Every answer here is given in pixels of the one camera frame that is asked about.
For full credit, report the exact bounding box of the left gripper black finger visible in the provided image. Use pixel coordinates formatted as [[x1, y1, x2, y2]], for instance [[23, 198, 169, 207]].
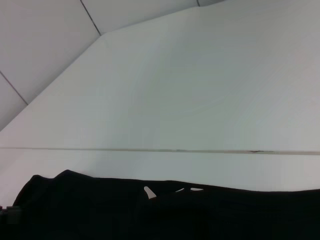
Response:
[[0, 205, 21, 226]]

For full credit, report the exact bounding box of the black t-shirt with white print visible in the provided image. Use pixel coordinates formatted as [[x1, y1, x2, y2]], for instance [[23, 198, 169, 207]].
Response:
[[0, 169, 320, 240]]

